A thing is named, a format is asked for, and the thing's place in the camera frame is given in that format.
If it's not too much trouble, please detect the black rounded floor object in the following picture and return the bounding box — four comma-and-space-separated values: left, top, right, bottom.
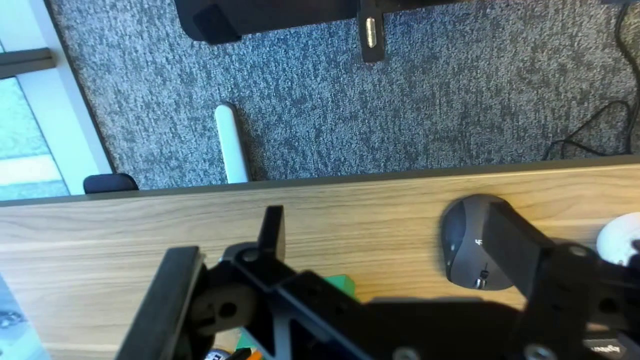
83, 172, 143, 198

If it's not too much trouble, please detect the orange marker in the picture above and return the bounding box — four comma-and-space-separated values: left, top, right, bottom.
229, 344, 267, 360

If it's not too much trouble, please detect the dark grey computer mouse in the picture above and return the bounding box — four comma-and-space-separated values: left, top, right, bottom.
440, 191, 536, 291

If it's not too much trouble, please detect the green honeycomb pen rack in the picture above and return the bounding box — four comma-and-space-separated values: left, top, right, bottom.
324, 272, 360, 304

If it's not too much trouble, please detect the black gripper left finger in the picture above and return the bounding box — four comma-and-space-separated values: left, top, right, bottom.
226, 204, 367, 316

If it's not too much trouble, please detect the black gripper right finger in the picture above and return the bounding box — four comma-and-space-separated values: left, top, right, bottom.
488, 198, 605, 304

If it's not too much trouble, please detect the white paper cup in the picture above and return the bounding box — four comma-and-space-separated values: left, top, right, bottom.
594, 212, 640, 269

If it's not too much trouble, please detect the blue gum container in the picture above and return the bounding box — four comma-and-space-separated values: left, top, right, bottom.
0, 273, 54, 360

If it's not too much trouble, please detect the black floor cable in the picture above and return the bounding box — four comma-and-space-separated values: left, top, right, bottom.
541, 0, 640, 163

